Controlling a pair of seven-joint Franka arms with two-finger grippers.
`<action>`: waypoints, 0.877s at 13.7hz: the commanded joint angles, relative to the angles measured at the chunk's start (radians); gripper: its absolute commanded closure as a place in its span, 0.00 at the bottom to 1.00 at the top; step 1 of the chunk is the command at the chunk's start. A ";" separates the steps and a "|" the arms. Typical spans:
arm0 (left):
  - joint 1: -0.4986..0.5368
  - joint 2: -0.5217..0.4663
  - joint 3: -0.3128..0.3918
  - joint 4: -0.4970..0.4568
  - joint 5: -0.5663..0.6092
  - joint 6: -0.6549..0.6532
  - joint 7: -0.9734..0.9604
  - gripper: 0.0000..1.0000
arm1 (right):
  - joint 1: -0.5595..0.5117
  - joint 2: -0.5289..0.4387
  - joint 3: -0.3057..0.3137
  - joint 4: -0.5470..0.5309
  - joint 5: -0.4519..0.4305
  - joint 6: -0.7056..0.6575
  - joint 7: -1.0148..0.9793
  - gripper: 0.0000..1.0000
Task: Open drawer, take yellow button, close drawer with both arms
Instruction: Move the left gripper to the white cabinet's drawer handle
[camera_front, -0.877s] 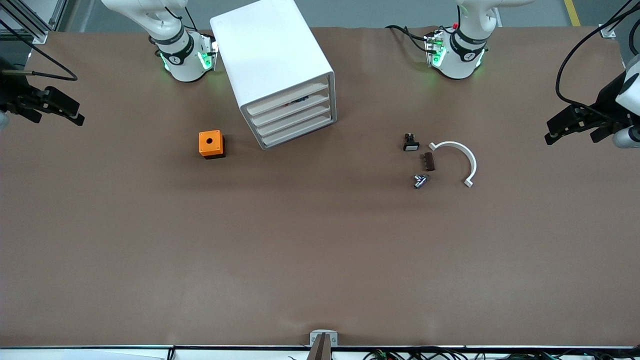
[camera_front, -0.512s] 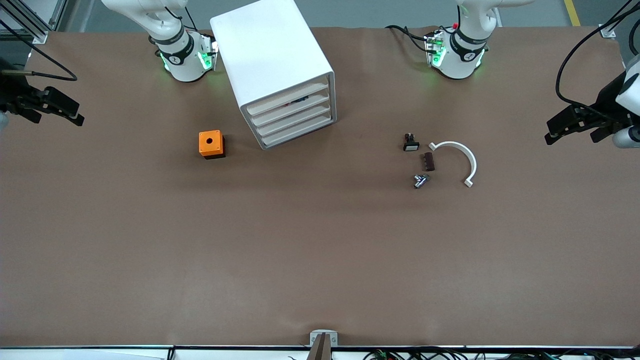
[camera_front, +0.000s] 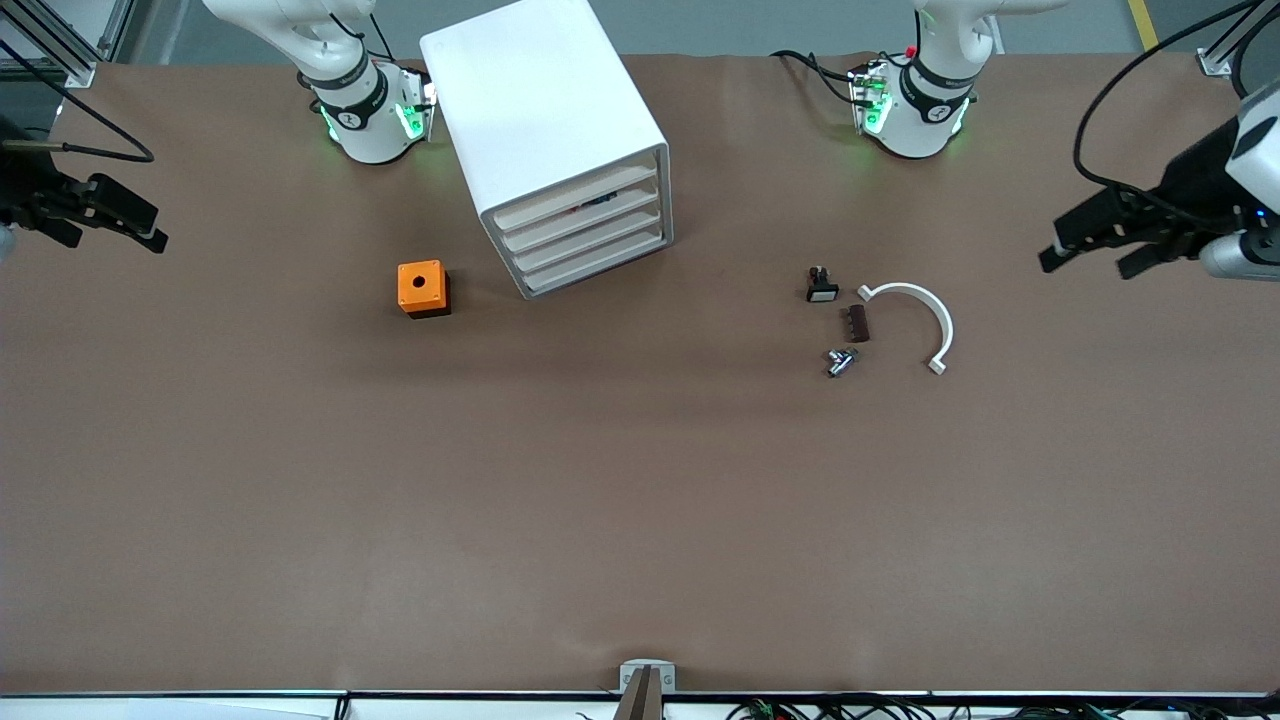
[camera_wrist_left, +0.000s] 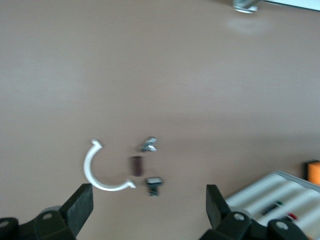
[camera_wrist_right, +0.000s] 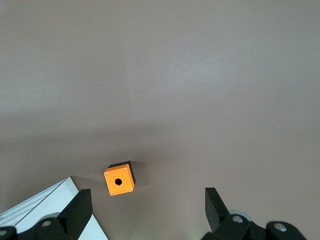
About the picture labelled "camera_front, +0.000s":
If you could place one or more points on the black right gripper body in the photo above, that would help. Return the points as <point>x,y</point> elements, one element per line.
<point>22,190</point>

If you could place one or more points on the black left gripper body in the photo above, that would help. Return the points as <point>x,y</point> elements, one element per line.
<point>1192,180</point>

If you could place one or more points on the white plastic drawer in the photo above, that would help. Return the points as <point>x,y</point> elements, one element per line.
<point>595,246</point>
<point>575,200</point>
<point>600,266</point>
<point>590,224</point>

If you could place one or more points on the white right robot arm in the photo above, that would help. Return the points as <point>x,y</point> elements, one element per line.
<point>368,112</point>

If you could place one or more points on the arm base connector panel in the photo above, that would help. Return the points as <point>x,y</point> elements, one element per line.
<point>870,98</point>
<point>416,105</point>

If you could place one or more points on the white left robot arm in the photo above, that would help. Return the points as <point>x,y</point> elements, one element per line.
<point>925,112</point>

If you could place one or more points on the white drawer cabinet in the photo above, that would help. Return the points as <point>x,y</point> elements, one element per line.
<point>545,110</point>

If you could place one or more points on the brown terminal block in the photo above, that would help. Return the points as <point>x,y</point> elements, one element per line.
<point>858,323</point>

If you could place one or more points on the silver metal connector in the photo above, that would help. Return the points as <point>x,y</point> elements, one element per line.
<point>840,361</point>

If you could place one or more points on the aluminium frame post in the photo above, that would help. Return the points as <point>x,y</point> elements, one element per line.
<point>55,40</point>
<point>1235,40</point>

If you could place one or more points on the white curved plastic bracket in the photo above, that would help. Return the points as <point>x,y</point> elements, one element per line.
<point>938,318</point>

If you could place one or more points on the black switch with white cap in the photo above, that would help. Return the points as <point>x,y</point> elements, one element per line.
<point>822,288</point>

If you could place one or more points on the orange button enclosure box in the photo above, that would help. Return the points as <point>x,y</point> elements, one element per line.
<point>420,286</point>

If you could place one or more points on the white table edge rail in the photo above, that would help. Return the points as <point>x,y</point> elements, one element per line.
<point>200,705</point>

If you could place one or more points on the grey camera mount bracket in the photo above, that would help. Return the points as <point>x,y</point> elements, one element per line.
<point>647,682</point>

